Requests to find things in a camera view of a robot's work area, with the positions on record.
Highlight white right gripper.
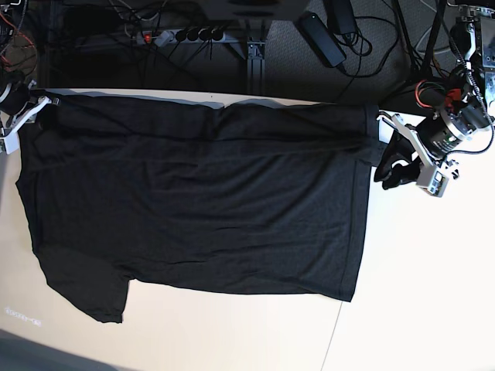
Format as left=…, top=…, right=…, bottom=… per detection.
left=1, top=79, right=60, bottom=139

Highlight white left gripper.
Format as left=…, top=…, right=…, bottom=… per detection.
left=374, top=111, right=488, bottom=190

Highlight dark grey T-shirt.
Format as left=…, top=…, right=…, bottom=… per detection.
left=16, top=95, right=384, bottom=323

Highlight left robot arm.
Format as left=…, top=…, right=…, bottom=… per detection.
left=374, top=1, right=494, bottom=197

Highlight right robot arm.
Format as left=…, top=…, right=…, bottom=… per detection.
left=1, top=1, right=60, bottom=147

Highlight black tripod stand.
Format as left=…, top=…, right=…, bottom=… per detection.
left=375, top=0, right=457, bottom=109

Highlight grey power strip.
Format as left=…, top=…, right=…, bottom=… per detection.
left=131, top=27, right=227, bottom=47

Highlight black power brick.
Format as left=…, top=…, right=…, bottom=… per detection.
left=295, top=12, right=347, bottom=68
left=323, top=0, right=357, bottom=35

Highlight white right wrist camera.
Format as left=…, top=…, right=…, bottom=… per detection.
left=1, top=131, right=19, bottom=155

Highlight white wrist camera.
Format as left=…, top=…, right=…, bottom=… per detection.
left=1, top=131, right=19, bottom=155
left=415, top=165, right=459, bottom=198

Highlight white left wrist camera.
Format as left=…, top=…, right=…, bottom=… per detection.
left=415, top=165, right=459, bottom=198

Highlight aluminium table frame post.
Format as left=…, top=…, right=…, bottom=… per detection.
left=243, top=19, right=270, bottom=96

